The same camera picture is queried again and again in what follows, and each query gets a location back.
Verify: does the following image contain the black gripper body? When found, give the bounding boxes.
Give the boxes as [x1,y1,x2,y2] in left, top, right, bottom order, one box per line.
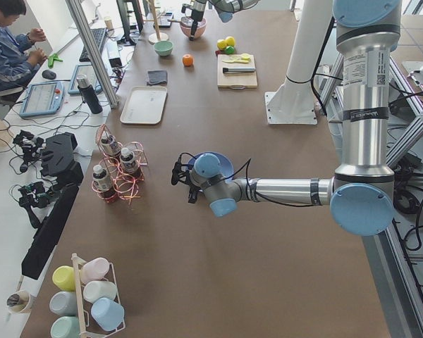
[191,9,204,23]
[188,181,201,197]

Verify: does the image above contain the black water bottle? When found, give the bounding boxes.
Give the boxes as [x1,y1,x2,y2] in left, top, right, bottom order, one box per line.
[76,74,103,114]

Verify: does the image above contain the yellow lemon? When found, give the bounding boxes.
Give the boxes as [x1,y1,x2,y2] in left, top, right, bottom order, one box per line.
[216,39,227,51]
[225,36,235,46]

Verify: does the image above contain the green lime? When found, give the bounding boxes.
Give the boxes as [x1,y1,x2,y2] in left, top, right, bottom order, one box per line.
[224,46,235,55]

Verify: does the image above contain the bamboo cutting board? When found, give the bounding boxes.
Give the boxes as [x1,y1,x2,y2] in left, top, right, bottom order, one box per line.
[217,54,258,89]

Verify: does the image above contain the cream rabbit tray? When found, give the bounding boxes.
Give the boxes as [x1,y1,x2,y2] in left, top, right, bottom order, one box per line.
[120,86,168,125]

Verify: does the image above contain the teach pendant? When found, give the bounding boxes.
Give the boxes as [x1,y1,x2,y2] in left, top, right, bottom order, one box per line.
[68,63,102,96]
[19,81,64,118]

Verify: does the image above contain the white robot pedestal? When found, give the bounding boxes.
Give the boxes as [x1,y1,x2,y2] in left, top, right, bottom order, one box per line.
[265,0,333,125]

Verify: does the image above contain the pink bowl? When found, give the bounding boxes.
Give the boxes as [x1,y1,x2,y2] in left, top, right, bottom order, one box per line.
[180,16,207,39]

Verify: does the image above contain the grey cup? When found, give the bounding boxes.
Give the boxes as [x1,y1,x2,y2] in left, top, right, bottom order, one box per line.
[49,291,78,316]

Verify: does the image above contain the steel muddler black tip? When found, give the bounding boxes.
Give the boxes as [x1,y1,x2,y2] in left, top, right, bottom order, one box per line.
[222,67,256,74]

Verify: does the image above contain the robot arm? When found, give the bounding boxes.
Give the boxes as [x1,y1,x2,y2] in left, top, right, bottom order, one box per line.
[185,1,401,236]
[189,0,259,41]

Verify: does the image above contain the teach pendant left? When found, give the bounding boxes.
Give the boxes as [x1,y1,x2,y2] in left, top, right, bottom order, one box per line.
[19,81,64,118]

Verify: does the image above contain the blue plate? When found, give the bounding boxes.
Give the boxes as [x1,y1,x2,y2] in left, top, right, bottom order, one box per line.
[188,152,233,180]

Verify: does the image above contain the wooden stand with base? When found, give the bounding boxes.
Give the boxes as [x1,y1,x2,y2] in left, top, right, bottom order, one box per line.
[147,0,169,45]

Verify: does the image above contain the tea bottle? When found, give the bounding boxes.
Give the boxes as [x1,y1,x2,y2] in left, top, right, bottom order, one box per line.
[120,147,142,180]
[100,134,121,158]
[92,164,118,203]

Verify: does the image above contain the aluminium frame post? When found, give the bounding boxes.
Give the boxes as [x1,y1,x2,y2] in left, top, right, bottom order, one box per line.
[66,0,118,108]

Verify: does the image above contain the yellow lemon upper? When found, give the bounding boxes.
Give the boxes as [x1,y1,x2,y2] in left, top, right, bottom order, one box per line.
[225,36,235,46]

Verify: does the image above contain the yellow cup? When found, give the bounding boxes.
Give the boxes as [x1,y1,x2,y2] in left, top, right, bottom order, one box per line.
[52,265,75,292]

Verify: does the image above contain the blue cup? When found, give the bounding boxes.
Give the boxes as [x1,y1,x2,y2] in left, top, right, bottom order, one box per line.
[91,297,125,331]

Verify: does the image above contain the tea bottle back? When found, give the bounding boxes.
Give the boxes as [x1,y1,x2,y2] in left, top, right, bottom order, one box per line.
[100,134,121,158]

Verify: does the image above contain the white cup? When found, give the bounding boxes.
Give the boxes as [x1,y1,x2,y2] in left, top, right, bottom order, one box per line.
[83,280,118,303]

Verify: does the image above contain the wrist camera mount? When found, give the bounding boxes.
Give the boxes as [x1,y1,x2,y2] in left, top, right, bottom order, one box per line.
[181,4,193,18]
[171,152,193,186]

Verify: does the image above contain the black keyboard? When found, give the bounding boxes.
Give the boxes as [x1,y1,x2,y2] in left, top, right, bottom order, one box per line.
[78,27,109,63]

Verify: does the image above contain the teach pendant right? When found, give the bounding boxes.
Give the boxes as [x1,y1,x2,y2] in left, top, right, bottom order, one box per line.
[68,63,102,96]

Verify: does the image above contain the orange mandarin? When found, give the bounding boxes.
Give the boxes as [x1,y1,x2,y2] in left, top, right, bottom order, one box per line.
[182,54,194,67]

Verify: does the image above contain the yellow lemon lower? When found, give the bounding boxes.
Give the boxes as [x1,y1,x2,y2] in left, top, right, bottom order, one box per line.
[216,39,227,51]

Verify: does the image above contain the copper wire bottle rack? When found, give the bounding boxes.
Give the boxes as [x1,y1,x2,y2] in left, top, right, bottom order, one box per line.
[95,124,148,205]

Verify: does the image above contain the tea bottle middle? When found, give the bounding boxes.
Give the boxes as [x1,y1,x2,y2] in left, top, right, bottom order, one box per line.
[120,147,142,180]

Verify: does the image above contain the yellow plastic knife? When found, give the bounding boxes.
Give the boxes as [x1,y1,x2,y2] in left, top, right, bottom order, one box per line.
[222,58,250,64]

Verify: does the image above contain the green bowl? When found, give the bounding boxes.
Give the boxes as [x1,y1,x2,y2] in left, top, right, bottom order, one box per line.
[154,40,173,57]

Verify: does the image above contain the grey folded cloth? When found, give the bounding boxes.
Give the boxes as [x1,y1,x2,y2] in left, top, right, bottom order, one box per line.
[147,70,168,86]

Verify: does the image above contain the cup rack wooden handle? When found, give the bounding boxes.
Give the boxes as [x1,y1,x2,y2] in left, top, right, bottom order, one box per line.
[71,252,126,334]

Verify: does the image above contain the lemon slice lower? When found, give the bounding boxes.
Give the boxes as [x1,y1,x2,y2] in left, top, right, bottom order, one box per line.
[223,56,243,63]

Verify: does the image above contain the tea bottle front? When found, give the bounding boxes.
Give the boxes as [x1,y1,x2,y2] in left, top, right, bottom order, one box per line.
[92,164,118,203]

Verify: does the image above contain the pink cup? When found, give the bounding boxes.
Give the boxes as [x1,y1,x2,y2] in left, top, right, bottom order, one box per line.
[80,257,109,284]

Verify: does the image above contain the black computer mouse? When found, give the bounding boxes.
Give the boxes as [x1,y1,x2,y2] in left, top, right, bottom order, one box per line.
[42,70,56,80]

